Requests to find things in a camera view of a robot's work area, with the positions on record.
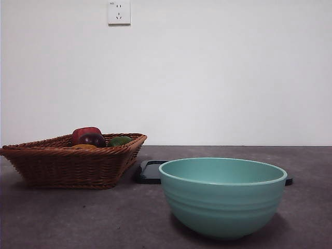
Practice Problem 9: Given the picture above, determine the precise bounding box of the green avocado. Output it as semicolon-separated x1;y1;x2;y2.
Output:
107;136;133;148

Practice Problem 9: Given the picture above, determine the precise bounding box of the teal ribbed bowl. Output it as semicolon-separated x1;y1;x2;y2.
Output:
158;157;288;241

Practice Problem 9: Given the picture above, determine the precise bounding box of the brown wicker basket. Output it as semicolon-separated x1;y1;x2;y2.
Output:
0;133;148;190

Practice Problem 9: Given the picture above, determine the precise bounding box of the white wall socket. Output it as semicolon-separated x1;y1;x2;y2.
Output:
107;0;131;26

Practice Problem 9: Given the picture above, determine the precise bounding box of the red apple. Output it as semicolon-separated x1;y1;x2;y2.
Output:
72;127;103;145

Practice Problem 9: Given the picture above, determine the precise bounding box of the dark purple plum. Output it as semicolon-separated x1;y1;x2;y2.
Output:
78;132;106;148

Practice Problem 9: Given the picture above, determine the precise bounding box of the dark green rectangular tray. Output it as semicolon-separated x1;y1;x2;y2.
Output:
133;160;294;185

